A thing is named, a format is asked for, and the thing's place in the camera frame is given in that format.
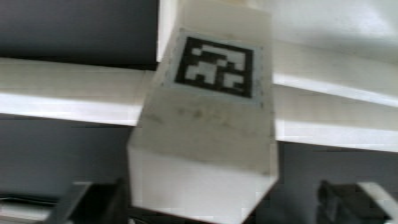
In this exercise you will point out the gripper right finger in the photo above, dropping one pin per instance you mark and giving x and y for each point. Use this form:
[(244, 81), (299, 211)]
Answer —
[(356, 204)]

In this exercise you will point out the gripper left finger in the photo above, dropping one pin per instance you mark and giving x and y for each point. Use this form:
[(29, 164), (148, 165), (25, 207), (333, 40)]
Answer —
[(91, 205)]

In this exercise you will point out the white table leg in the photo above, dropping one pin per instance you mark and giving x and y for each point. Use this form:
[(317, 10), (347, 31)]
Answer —
[(203, 150)]

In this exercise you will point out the white square tabletop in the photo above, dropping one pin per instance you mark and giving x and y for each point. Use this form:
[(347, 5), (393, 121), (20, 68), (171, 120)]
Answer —
[(334, 96)]

